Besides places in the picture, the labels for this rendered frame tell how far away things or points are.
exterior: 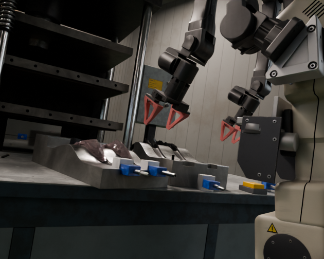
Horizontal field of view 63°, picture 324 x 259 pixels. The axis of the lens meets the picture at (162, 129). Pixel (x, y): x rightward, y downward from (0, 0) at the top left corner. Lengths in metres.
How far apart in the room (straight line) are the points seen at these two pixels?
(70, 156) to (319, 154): 0.69
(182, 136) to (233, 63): 1.32
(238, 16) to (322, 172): 0.41
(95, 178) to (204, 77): 3.57
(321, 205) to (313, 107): 0.23
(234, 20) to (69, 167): 0.62
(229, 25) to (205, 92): 3.45
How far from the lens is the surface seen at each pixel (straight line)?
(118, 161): 0.76
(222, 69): 4.06
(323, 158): 0.72
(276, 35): 0.62
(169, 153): 1.21
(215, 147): 3.84
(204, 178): 0.94
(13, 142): 1.60
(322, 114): 0.72
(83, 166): 0.80
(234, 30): 0.66
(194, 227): 1.02
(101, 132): 2.29
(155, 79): 1.89
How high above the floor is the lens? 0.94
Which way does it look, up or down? 3 degrees up
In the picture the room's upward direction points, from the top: 8 degrees clockwise
